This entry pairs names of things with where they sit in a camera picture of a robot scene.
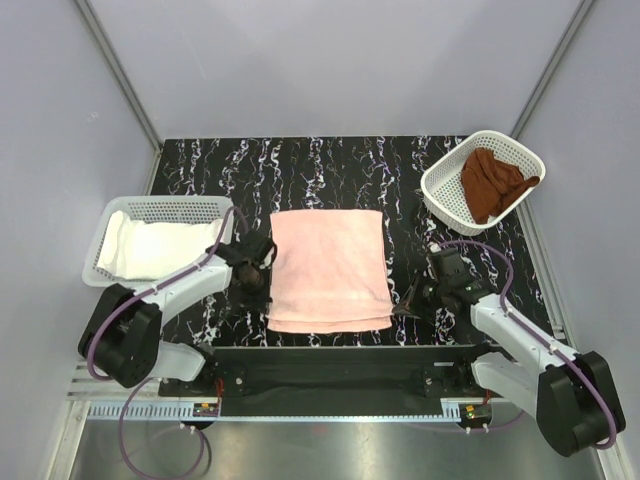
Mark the white towel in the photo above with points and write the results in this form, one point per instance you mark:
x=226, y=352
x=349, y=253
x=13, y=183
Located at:
x=136, y=250

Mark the left white plastic basket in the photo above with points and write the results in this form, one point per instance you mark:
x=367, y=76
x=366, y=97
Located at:
x=151, y=209

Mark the white plastic basket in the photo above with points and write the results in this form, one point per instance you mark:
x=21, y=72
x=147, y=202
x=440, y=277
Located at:
x=151, y=209
x=441, y=183

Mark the small circuit board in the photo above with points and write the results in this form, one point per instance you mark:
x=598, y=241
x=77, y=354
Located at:
x=206, y=409
x=476, y=411

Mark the white slotted cable duct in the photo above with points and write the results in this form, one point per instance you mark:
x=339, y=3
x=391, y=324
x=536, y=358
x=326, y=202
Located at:
x=139, y=411

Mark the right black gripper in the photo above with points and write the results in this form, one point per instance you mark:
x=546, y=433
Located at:
x=402, y=308

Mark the left small circuit board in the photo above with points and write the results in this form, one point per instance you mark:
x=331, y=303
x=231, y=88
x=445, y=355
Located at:
x=206, y=409

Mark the pink towel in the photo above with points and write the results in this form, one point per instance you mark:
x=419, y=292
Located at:
x=330, y=273

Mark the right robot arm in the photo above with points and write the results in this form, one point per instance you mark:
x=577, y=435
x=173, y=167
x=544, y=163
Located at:
x=571, y=395

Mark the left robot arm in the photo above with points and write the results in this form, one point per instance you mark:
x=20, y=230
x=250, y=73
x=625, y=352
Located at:
x=122, y=340

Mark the right white plastic basket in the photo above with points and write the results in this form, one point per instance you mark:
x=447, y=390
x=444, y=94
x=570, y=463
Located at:
x=441, y=183

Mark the brown towel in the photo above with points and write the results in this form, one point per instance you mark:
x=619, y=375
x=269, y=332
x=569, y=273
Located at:
x=491, y=186

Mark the left aluminium frame post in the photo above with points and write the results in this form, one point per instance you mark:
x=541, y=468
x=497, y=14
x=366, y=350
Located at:
x=100, y=37

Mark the right small circuit board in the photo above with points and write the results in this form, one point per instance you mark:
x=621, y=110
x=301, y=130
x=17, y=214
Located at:
x=476, y=411

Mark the right aluminium frame post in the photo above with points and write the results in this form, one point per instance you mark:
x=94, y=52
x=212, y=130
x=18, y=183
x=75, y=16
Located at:
x=572, y=29

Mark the aluminium frame post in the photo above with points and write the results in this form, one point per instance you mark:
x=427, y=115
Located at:
x=100, y=37
x=572, y=29

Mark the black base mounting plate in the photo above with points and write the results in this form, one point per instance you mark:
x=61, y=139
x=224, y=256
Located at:
x=426, y=370

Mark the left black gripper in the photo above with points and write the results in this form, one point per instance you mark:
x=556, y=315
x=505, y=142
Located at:
x=248, y=299

